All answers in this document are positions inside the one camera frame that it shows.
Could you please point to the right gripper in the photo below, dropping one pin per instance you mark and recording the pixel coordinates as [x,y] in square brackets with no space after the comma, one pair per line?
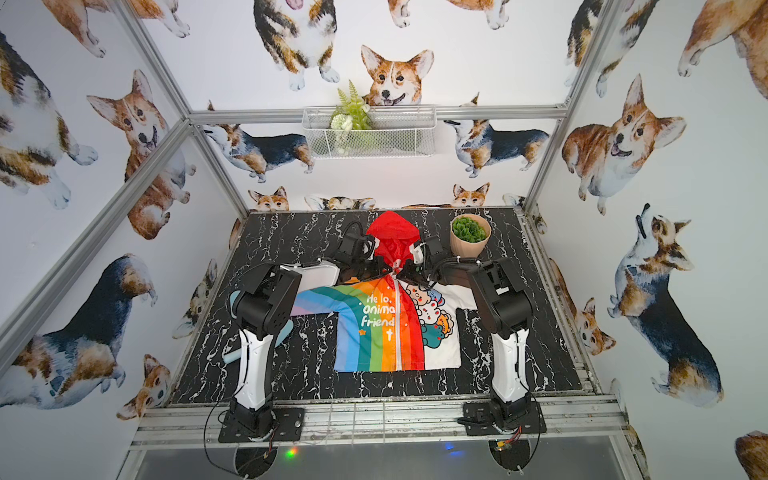
[406,273]

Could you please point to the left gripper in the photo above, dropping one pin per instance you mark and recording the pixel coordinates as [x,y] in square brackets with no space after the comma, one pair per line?
[372,264]

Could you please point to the rainbow hooded kids jacket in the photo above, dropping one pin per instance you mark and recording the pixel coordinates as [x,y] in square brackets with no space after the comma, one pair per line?
[388,323]

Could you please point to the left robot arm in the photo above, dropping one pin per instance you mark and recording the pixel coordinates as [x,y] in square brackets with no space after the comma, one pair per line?
[261,306]

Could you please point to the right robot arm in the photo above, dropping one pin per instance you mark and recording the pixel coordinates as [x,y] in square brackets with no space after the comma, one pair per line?
[504,308]

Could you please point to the beige pot with green plant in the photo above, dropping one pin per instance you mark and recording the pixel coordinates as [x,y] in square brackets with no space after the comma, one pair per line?
[469,234]

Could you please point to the artificial fern with white flower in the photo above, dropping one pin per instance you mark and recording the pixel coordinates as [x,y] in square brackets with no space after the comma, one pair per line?
[352,114]

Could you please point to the white wire wall basket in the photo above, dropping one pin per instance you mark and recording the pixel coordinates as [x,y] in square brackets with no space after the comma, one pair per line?
[397,133]

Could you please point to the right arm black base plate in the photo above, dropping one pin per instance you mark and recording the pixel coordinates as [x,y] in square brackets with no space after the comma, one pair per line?
[495,418]

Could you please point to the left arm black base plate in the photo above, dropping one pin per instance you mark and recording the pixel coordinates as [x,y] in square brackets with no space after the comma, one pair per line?
[276,424]

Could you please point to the aluminium front rail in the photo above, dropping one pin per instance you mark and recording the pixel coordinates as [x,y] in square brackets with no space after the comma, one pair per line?
[382,422]

